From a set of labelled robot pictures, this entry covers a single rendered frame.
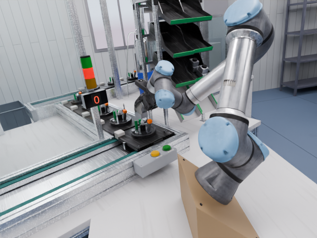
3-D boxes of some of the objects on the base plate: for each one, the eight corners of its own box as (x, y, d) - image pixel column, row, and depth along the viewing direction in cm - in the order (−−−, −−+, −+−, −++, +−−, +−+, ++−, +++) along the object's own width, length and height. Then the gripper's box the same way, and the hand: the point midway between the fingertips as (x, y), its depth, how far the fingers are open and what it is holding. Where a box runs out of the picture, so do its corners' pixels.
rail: (189, 149, 129) (188, 132, 125) (7, 248, 81) (-5, 224, 77) (183, 147, 133) (181, 129, 129) (5, 238, 85) (-6, 215, 81)
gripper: (149, 100, 103) (136, 123, 120) (169, 93, 110) (154, 116, 127) (139, 85, 106) (128, 110, 123) (160, 79, 112) (146, 104, 129)
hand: (139, 107), depth 125 cm, fingers closed on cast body, 4 cm apart
